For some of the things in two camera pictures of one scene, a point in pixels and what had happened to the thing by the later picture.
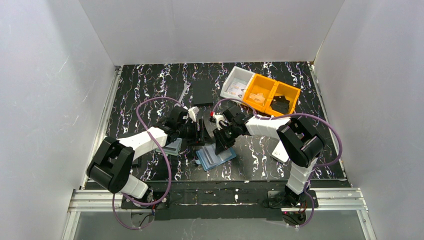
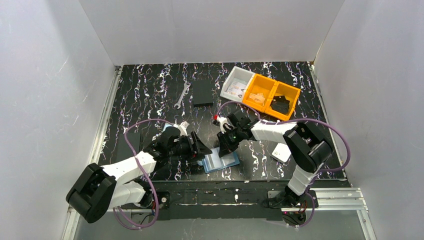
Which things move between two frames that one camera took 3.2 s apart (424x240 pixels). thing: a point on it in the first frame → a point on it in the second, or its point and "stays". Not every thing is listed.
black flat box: [202, 93] stays
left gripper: [199, 131] → [193, 145]
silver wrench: [186, 86] stays
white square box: [280, 153] stays
